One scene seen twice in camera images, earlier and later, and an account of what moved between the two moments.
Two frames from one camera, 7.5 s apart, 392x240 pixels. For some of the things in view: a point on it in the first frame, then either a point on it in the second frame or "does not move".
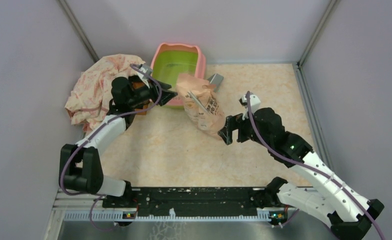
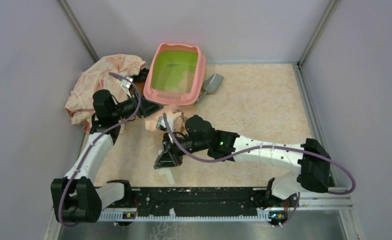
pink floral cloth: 91,93 does not move
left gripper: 166,95 to 147,106
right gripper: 232,123 to 167,156
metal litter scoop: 216,79 does not move
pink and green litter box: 169,60 does not move
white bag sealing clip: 199,101 to 167,171
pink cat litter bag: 201,104 to 179,116
